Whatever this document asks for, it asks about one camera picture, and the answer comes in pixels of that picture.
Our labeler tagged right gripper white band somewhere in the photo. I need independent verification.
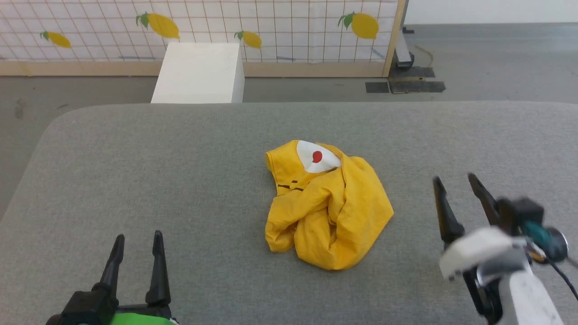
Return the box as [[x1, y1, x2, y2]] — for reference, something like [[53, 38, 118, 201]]
[[433, 173, 528, 325]]

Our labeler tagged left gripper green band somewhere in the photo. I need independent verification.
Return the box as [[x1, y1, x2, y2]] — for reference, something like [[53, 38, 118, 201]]
[[45, 231, 179, 325]]

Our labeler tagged yellow cartoon face t-shirt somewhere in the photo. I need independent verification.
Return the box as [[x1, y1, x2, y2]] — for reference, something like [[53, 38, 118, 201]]
[[265, 140, 394, 271]]

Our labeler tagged metal partition foot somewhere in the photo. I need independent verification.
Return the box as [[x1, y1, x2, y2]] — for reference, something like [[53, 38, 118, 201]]
[[392, 26, 415, 71]]

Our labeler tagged tiled partition panel wooden frame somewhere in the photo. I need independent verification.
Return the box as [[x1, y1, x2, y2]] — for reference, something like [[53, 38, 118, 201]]
[[0, 0, 407, 78]]

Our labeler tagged white rectangular box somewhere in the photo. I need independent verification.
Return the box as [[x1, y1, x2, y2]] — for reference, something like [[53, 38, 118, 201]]
[[151, 42, 245, 104]]

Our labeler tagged large black floor mat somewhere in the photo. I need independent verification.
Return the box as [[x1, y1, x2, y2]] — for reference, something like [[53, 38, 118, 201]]
[[388, 77, 446, 94]]

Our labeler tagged right camera cable teal plug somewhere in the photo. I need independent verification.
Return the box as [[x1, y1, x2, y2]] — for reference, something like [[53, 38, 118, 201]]
[[524, 221, 578, 302]]

